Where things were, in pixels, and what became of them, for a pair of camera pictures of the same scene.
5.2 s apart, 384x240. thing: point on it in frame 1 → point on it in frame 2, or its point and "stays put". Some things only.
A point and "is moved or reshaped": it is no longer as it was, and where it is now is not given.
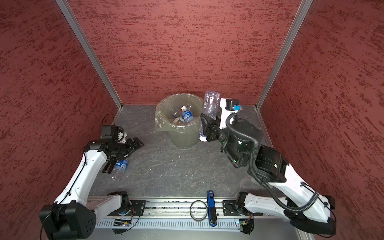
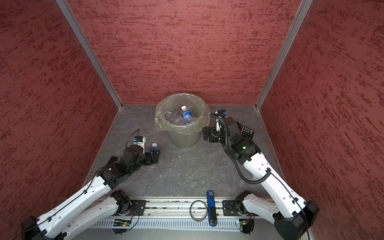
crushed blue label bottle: x=187 y=116 stays put
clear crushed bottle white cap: x=210 y=107 → x=175 y=118
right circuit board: x=248 y=225 stays put
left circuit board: x=122 y=222 stays put
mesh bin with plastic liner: x=180 y=115 stays put
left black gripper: x=131 y=148 → x=148 y=161
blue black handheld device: x=211 y=209 stays put
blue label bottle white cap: x=120 y=167 is moved or reshaped
